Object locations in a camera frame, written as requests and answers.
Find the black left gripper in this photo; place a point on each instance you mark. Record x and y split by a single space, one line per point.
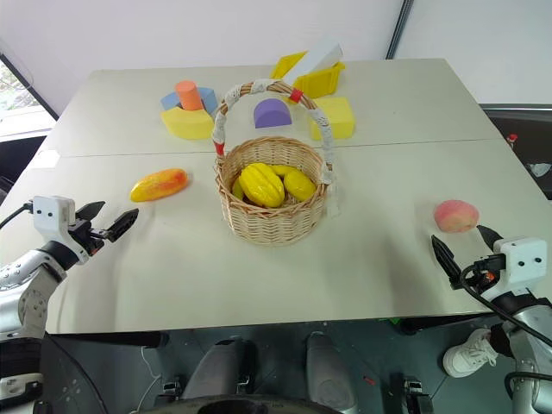
84 237

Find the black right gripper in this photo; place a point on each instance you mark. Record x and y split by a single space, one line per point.
481 271

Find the pink toy peach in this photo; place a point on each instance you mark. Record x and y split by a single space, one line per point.
456 215

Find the orange yellow toy mango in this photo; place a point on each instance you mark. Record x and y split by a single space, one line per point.
158 185

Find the white sneaker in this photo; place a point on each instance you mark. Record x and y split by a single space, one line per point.
468 355

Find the red capped bottle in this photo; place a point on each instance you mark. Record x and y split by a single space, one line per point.
512 141

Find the yellow foam arch block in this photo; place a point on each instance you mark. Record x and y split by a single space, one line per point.
186 125

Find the orange foam cylinder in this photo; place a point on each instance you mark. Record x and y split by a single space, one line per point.
189 95

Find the blue foam arch block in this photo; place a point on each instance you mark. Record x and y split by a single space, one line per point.
209 100

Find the yellow toy starfruit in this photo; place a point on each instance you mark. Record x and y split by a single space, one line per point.
261 184

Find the yellow toy lemon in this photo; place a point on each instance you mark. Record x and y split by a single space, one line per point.
299 185

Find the dark rounded robot leg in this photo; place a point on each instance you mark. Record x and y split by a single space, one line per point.
217 371
330 371

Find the yellow foam rectangular block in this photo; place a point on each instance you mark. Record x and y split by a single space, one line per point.
338 116

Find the purple foam half cylinder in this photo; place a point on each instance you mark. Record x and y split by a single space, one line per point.
271 114

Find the large yellow plastic bin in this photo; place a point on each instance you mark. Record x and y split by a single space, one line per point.
321 82

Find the grey metal pole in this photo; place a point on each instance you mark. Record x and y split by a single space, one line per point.
399 28

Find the small yellow plastic bin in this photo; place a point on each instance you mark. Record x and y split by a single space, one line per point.
284 64

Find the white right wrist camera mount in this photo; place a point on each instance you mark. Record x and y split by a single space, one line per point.
519 261

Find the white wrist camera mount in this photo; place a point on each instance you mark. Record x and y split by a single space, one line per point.
519 261
49 215

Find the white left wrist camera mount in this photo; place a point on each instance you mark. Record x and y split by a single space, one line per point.
49 215

